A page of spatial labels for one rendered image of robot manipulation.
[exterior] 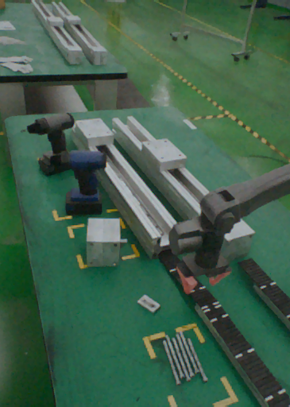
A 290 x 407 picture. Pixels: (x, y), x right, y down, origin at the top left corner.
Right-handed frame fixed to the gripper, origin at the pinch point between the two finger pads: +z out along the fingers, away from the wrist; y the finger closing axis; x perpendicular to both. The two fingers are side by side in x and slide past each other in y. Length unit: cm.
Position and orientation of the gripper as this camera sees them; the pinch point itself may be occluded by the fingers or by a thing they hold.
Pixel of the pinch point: (199, 285)
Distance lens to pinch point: 100.6
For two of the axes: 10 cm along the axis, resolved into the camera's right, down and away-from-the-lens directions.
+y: -8.9, 2.0, -4.1
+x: 4.4, 5.5, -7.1
